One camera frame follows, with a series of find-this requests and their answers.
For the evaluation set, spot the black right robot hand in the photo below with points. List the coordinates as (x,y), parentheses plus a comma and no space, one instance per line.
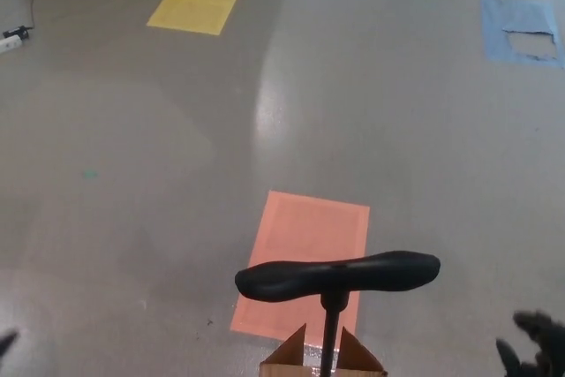
(547,337)

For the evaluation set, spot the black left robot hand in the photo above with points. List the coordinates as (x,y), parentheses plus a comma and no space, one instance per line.
(6,342)

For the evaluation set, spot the green tape scrap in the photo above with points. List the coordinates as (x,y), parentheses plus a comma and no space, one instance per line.
(91,174)

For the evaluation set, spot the brown cardboard box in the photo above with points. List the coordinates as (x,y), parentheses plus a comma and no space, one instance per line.
(355,350)

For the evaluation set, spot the orange floor mat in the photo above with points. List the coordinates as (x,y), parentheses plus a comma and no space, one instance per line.
(309,227)

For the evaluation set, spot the white power strip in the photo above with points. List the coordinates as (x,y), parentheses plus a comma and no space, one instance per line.
(11,45)

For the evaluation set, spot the torn blue floor mat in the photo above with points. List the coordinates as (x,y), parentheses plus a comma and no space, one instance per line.
(494,32)

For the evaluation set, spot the yellow floor mat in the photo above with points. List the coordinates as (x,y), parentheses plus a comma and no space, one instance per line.
(198,2)

